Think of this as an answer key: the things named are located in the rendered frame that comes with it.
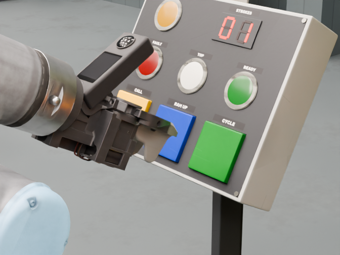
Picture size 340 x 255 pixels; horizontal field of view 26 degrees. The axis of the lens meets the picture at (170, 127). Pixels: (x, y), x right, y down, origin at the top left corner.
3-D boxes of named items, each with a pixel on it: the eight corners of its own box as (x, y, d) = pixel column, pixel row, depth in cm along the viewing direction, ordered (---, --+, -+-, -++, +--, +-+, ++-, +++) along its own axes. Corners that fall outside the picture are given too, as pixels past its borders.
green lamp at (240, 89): (236, 111, 105) (237, 82, 104) (224, 100, 109) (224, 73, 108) (256, 108, 106) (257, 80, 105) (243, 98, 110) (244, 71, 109)
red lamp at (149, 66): (143, 80, 119) (143, 54, 117) (136, 72, 123) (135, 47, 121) (162, 78, 120) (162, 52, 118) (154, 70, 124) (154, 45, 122)
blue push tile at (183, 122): (174, 161, 110) (193, 115, 111) (142, 147, 116) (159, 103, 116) (182, 164, 112) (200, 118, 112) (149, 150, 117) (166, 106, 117)
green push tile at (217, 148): (223, 182, 104) (242, 133, 104) (186, 166, 109) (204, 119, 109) (230, 185, 105) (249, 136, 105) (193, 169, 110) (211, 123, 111)
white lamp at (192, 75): (187, 94, 112) (187, 67, 110) (177, 85, 116) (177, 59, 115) (206, 92, 113) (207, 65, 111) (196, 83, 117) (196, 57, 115)
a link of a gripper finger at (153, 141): (162, 166, 100) (115, 150, 93) (178, 125, 100) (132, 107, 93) (178, 173, 98) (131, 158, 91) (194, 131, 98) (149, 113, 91)
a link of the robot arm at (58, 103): (14, 42, 84) (64, 58, 77) (47, 55, 88) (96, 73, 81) (-14, 115, 84) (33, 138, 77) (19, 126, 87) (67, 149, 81)
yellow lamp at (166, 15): (163, 31, 119) (163, 4, 117) (155, 25, 123) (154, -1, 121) (181, 30, 120) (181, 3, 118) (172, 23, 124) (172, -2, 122)
